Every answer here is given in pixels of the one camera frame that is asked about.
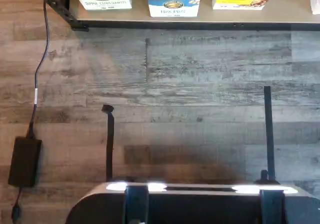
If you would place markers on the blue white flax oatmeal box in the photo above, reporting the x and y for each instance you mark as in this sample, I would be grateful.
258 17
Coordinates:
172 1

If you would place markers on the dark grey robot base platform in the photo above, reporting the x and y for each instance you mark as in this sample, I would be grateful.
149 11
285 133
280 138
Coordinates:
200 209

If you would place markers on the black power adapter brick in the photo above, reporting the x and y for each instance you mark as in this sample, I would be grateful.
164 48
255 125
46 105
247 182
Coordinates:
25 161

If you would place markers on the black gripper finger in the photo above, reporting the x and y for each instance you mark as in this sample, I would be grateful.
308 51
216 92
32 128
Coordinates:
137 206
273 209

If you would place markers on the black metal shelf rack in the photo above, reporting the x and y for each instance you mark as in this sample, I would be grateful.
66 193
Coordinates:
150 25

